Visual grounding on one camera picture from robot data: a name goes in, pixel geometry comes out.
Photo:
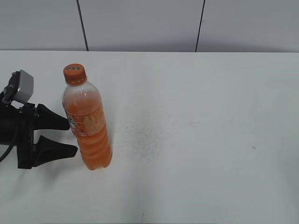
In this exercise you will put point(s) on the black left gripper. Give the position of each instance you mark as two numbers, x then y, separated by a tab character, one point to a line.
17	130

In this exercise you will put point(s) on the orange soda plastic bottle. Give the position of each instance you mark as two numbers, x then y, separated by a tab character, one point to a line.
84	110

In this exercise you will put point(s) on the orange bottle cap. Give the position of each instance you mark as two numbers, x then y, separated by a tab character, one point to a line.
75	74

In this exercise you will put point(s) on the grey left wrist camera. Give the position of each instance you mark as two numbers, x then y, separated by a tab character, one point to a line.
25	87

